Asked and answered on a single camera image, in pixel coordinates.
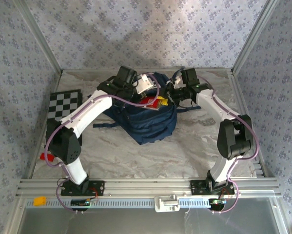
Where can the yellow plastic connector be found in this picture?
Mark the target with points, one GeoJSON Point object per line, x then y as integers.
{"type": "Point", "coordinates": [39, 201]}

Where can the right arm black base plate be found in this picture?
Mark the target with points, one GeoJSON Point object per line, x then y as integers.
{"type": "Point", "coordinates": [197, 187]}

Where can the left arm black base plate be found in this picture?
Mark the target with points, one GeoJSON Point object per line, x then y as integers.
{"type": "Point", "coordinates": [97, 187]}

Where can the black grey chessboard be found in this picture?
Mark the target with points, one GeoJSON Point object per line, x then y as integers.
{"type": "Point", "coordinates": [63, 104]}

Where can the red rectangular box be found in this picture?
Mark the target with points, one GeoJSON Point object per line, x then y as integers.
{"type": "Point", "coordinates": [150, 102]}

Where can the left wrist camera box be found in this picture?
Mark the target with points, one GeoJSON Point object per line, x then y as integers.
{"type": "Point", "coordinates": [144, 84]}

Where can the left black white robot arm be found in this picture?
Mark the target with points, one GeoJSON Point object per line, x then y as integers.
{"type": "Point", "coordinates": [87, 114]}

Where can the aluminium side rail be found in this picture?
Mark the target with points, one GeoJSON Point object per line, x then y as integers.
{"type": "Point", "coordinates": [245, 109]}
{"type": "Point", "coordinates": [58, 78]}

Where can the aluminium frame post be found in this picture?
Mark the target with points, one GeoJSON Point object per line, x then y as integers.
{"type": "Point", "coordinates": [39, 36]}
{"type": "Point", "coordinates": [253, 36]}

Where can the navy blue backpack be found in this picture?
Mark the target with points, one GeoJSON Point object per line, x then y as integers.
{"type": "Point", "coordinates": [148, 126]}

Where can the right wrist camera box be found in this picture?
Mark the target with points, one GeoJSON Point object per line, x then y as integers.
{"type": "Point", "coordinates": [177, 80]}

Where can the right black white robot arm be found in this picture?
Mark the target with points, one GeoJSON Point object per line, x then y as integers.
{"type": "Point", "coordinates": [233, 139]}

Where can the aluminium front rail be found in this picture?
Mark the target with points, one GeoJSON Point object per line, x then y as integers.
{"type": "Point", "coordinates": [148, 186]}

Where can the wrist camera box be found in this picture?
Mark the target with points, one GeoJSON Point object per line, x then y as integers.
{"type": "Point", "coordinates": [177, 80]}
{"type": "Point", "coordinates": [144, 84]}

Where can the white plastic latch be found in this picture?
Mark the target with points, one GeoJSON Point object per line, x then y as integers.
{"type": "Point", "coordinates": [167, 203]}

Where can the small circuit board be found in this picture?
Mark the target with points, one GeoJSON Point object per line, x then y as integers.
{"type": "Point", "coordinates": [217, 202]}
{"type": "Point", "coordinates": [80, 202]}

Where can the grey metal panel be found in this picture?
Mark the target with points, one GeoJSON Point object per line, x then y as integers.
{"type": "Point", "coordinates": [145, 224]}

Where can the small red flat object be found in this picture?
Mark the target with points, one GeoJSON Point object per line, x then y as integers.
{"type": "Point", "coordinates": [44, 156]}

